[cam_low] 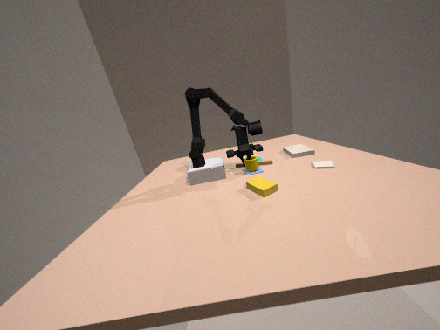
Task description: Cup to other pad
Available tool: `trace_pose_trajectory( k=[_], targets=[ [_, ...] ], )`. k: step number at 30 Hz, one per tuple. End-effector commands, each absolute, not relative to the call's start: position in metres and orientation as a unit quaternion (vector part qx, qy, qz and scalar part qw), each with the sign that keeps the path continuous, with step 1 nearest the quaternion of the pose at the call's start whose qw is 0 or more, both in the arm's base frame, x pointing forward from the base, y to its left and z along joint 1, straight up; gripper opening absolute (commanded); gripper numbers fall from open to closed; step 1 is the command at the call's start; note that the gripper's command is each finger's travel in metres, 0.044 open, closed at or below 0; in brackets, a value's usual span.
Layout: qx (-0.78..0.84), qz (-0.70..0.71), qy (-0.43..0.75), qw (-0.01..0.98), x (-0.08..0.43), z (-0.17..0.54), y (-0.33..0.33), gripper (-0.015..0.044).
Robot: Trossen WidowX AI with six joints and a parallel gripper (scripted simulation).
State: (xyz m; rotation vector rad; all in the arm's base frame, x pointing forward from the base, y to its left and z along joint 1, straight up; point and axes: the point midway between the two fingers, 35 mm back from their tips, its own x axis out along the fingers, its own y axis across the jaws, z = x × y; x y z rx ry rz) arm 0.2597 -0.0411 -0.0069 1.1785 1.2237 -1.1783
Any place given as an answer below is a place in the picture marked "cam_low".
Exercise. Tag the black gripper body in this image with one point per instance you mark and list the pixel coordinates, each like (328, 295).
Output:
(231, 153)

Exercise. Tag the tan wooden plank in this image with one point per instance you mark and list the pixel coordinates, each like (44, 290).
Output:
(265, 162)

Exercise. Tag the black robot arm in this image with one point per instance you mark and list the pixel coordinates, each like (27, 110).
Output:
(193, 97)

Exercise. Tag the yellow rectangular block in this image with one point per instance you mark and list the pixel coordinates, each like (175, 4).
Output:
(262, 186)

